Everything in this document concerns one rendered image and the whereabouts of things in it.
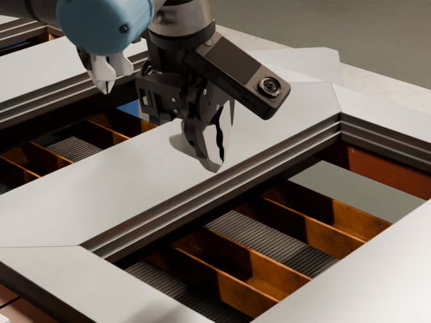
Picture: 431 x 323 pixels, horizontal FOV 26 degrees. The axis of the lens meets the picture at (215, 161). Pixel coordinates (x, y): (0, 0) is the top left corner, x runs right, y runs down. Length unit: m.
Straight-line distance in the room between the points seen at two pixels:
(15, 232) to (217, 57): 0.40
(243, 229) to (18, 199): 0.62
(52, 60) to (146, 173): 0.50
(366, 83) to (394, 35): 2.56
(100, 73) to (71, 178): 0.21
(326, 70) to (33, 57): 0.58
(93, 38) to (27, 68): 0.93
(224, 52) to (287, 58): 0.98
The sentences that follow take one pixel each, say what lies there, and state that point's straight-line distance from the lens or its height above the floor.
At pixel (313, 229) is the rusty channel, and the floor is 0.71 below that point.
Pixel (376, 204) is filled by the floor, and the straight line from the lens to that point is 3.03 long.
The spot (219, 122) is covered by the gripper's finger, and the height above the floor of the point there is 1.05.
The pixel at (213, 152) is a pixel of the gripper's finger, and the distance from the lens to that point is 1.07.
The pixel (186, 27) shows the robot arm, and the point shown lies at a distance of 0.96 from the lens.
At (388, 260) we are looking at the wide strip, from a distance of 1.18.
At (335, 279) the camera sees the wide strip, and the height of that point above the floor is 0.86.
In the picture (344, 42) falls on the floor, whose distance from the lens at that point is 4.39.
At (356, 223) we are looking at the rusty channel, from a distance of 1.56.
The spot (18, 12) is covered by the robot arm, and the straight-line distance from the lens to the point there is 0.90.
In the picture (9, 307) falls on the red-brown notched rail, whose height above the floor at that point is 0.83.
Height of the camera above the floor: 1.50
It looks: 27 degrees down
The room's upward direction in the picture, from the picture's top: straight up
